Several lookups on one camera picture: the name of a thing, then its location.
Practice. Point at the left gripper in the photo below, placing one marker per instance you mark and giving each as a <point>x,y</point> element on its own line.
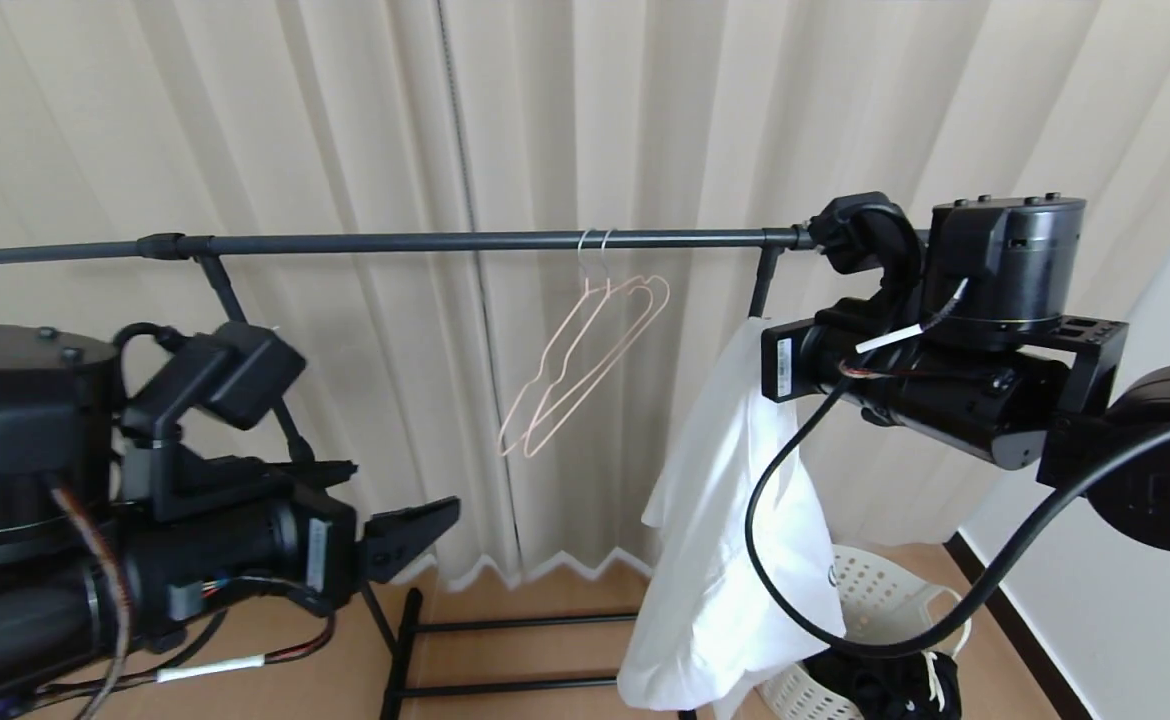
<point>235,560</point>

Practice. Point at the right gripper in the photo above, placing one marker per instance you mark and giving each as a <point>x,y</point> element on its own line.
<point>945,400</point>

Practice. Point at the white printed t-shirt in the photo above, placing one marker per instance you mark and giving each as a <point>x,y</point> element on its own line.
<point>705,520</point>

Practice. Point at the pink clothes hanger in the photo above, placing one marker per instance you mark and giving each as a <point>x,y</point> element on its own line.
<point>581,262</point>
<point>605,262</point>

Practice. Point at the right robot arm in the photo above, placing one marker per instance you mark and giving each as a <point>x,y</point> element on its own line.
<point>1005,270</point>

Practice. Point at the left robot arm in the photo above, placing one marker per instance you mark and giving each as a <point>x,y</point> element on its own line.
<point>5,450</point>

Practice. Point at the white laundry basket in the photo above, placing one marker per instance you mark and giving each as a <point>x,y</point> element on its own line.
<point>885,590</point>

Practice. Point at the black clothes rack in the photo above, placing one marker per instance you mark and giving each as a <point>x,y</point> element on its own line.
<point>345,243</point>

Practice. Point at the black garment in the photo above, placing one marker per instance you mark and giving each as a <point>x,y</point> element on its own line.
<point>875,690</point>

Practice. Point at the beige curtain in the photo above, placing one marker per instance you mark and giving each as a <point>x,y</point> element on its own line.
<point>245,120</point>

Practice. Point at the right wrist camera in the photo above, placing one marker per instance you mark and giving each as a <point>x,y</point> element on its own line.
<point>850,235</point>

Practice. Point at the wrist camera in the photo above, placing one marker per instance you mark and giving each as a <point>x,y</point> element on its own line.
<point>850,235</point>
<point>245,375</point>

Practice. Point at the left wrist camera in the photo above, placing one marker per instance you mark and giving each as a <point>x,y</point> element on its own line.
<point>245,375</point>

